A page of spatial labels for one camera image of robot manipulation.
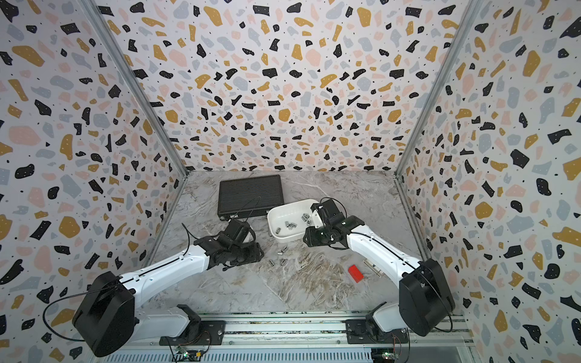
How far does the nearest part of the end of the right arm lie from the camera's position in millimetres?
607

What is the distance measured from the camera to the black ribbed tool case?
1.01 meters

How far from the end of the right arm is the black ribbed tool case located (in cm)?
31
